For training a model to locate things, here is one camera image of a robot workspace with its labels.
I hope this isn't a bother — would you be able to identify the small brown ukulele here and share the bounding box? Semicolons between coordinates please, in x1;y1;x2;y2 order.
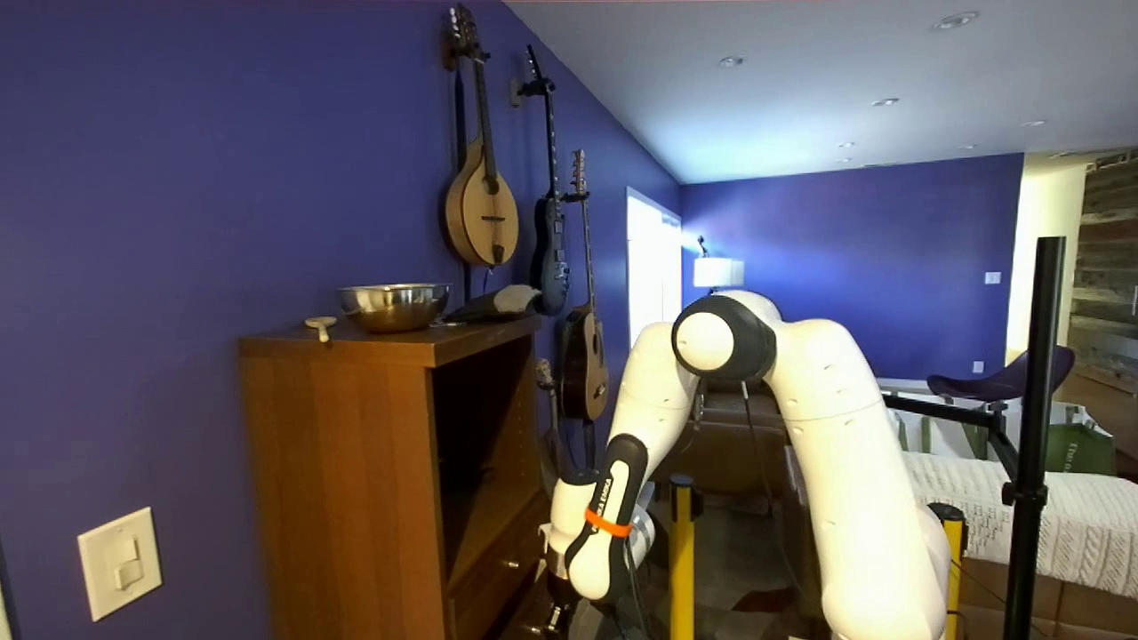
560;145;616;428

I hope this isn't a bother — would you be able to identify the black camera stand pole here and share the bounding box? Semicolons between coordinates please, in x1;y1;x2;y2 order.
881;235;1067;640

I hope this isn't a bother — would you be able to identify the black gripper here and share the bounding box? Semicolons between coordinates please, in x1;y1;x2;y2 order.
534;566;598;640

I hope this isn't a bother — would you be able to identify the brown wooden cabinet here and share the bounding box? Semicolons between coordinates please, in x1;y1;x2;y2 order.
240;313;554;640

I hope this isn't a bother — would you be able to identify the brown armchair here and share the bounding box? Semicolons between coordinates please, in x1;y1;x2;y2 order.
676;387;797;502

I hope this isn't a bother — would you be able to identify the flat black object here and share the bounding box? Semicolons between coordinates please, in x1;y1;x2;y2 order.
453;281;545;329

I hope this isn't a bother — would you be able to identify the wooden mandolin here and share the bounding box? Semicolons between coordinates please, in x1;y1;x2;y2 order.
442;5;524;272

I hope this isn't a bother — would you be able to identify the white wall switch plate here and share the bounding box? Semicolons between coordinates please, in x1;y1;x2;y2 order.
75;506;168;626

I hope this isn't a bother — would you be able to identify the dark electric guitar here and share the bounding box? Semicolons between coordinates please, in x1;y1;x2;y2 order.
513;43;575;316

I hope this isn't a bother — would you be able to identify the yellow post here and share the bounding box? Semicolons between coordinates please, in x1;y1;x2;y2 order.
664;474;702;640
928;502;970;640

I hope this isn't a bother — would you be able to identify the white shade lamp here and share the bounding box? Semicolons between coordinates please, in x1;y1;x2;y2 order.
689;235;752;293

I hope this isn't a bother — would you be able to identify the white panel door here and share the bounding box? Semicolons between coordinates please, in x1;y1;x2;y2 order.
622;184;686;349

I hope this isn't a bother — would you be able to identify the metal bowl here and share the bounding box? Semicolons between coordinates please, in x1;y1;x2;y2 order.
341;281;453;337

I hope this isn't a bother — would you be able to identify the brown wooden drawer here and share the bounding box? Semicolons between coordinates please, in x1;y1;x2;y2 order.
446;496;551;634
502;575;575;640

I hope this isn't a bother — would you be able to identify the black cable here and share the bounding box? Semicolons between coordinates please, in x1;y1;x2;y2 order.
561;438;651;640

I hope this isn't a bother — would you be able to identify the white quilted bed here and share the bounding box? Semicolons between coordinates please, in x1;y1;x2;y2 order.
895;444;1138;600

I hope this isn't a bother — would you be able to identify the dark lounge chair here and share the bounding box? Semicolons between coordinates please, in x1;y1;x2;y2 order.
925;342;1076;413

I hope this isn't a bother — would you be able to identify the orange band on arm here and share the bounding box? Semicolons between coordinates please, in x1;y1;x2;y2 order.
583;510;635;543

